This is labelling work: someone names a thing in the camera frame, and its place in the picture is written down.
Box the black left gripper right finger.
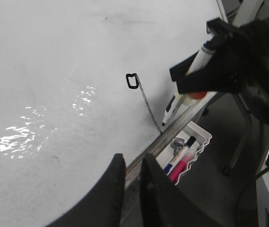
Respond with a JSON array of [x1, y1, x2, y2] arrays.
[[139, 153, 222, 227]]

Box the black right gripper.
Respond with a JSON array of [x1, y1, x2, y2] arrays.
[[169, 18, 269, 122]]

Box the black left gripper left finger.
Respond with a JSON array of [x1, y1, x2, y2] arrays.
[[48, 154, 126, 227]]

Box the white black whiteboard marker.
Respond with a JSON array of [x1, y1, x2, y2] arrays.
[[162, 41, 216, 126]]

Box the red magnet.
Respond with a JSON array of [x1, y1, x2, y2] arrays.
[[187, 91, 207, 100]]

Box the white whiteboard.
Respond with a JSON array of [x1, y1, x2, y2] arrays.
[[0, 0, 220, 227]]

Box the pink marker in tray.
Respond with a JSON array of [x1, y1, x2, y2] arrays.
[[169, 153, 194, 183]]

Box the blue white marker in tray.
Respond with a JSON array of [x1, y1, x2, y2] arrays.
[[164, 146, 190, 175]]

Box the white plastic marker tray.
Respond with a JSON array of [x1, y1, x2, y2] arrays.
[[156, 121, 212, 185]]

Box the grey metal clip in tray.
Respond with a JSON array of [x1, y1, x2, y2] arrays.
[[171, 137, 185, 156]]

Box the black capped marker in tray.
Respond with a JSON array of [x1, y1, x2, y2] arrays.
[[184, 136, 196, 148]]

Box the grey metal stand leg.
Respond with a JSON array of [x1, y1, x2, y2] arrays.
[[222, 95, 252, 176]]

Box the grey aluminium whiteboard frame rail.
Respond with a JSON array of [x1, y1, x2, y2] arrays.
[[120, 92, 218, 225]]

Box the black cable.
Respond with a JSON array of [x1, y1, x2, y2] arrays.
[[235, 160, 269, 227]]

